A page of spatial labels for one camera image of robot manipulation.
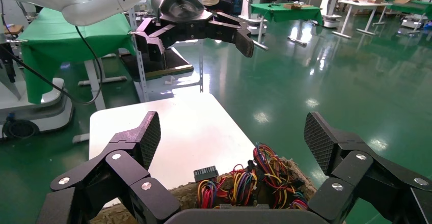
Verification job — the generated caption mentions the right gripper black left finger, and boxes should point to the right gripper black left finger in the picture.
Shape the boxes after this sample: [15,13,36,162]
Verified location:
[36,111,181,224]

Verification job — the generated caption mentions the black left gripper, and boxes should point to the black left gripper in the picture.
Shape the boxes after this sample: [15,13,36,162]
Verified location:
[130,0,255,65]

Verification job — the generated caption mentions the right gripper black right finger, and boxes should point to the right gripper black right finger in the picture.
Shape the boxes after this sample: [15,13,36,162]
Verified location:
[304,111,432,224]

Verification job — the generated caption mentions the white robot base black wheel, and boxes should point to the white robot base black wheel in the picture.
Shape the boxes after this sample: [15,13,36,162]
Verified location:
[0,77,74,139]

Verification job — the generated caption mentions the black board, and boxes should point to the black board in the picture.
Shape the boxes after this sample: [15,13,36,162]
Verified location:
[121,47,195,81]

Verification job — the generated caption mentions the grey metal shelf rack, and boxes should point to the grey metal shelf rack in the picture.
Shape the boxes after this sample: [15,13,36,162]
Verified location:
[127,6,205,103]

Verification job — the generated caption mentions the brown cardboard divider box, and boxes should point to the brown cardboard divider box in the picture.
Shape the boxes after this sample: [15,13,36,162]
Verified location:
[89,158,318,224]

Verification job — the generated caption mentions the white robot column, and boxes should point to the white robot column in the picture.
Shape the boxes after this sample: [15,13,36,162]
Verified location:
[238,0,268,26]

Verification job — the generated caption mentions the small green tablecloth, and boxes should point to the small green tablecloth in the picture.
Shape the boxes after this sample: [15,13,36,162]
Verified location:
[250,2,324,26]

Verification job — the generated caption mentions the flat cardboard pieces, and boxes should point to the flat cardboard pieces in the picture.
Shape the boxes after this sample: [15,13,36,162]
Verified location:
[283,3,313,10]

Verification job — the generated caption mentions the large green tablecloth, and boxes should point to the large green tablecloth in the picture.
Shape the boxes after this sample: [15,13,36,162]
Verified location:
[18,8,136,105]

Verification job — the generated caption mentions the white table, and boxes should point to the white table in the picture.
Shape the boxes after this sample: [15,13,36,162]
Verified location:
[332,0,392,40]

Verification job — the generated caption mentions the grey power supply colourful wires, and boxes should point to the grey power supply colourful wires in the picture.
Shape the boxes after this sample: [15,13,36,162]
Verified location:
[193,166,222,210]
[288,192,309,211]
[221,164,259,206]

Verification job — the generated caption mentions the white table leg frame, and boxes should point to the white table leg frame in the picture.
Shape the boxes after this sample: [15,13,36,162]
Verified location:
[72,59,128,145]
[253,15,308,51]

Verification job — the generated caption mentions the colourful wire bundle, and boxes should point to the colourful wire bundle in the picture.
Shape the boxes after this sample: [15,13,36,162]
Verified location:
[252,143,298,210]

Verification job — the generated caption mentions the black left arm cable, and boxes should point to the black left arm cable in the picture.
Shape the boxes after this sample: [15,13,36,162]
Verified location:
[0,25,103,106]

